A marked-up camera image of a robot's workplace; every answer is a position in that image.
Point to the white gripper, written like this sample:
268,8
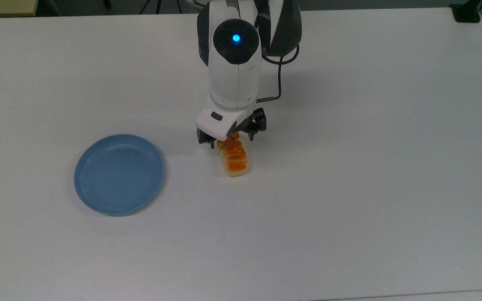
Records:
218,121

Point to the orange glazed bread loaf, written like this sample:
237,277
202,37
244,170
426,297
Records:
235,161

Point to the blue round plate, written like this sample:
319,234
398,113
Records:
119,174

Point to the beige wooden board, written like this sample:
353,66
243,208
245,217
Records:
2,7

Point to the black table corner clamp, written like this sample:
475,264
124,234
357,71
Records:
467,12

